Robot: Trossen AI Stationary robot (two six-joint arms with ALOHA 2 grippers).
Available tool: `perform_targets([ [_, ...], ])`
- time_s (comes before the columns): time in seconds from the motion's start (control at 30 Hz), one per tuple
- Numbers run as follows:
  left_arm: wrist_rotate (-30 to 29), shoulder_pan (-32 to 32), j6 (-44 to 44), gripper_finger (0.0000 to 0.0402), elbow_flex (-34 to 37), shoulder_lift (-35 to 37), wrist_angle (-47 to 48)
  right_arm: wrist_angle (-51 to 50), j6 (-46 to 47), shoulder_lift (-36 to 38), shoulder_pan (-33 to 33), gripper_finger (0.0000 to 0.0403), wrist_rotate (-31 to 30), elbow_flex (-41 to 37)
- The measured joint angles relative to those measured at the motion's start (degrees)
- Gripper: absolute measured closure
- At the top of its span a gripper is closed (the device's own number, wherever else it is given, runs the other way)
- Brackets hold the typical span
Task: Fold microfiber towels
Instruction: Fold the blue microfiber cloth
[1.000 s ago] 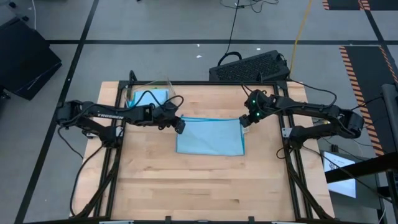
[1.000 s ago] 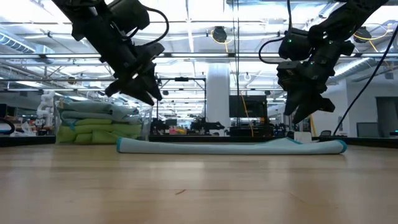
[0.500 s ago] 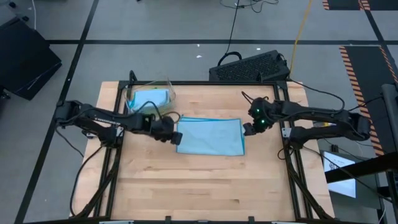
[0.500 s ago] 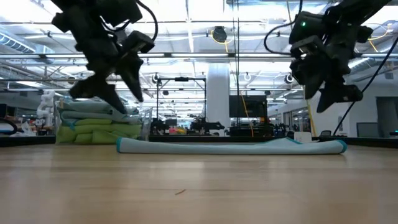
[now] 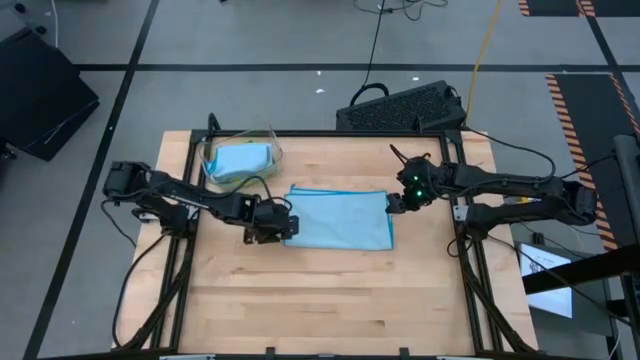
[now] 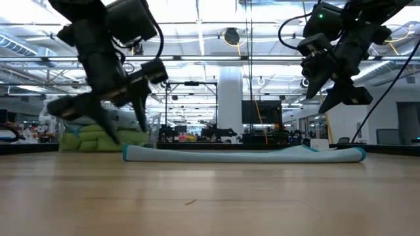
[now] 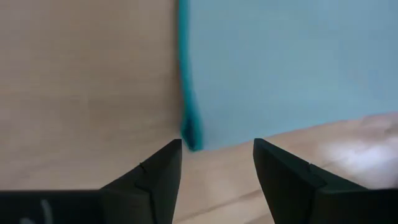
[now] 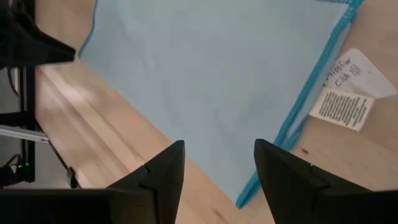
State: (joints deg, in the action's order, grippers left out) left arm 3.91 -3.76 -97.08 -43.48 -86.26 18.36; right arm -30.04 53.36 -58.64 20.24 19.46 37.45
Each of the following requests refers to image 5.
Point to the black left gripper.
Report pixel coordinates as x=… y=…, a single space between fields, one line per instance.
x=280 y=231

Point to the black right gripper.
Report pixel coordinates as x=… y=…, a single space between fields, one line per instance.
x=395 y=204

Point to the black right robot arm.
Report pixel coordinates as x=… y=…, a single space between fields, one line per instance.
x=500 y=180

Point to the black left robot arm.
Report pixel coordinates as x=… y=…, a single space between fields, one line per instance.
x=210 y=200

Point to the clear plastic bin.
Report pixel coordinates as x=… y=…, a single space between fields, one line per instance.
x=279 y=150

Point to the black perforated computer case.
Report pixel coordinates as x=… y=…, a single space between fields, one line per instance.
x=400 y=107

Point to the black edge clamp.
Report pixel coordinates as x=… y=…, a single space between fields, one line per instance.
x=404 y=352
x=270 y=352

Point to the small yellow plug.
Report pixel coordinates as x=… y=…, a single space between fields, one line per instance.
x=522 y=199

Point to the black diagonal beam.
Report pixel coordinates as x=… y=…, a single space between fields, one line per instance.
x=580 y=270

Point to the black mat orange striped edges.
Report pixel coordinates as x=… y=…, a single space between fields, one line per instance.
x=590 y=115
x=615 y=6
x=550 y=6

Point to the large black floor case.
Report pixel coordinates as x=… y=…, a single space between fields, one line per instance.
x=40 y=95

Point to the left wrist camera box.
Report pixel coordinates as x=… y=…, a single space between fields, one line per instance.
x=272 y=212

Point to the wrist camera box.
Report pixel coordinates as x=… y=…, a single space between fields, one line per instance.
x=272 y=212
x=422 y=172

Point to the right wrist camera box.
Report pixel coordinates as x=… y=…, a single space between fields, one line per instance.
x=422 y=172

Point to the silver mount plate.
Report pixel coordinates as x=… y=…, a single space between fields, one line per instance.
x=192 y=212
x=461 y=213

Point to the black table edge rail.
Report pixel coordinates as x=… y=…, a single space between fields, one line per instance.
x=240 y=357
x=320 y=133

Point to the black corner bracket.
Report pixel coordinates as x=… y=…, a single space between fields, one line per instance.
x=214 y=124

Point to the black stand frame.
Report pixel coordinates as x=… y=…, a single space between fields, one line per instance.
x=631 y=320

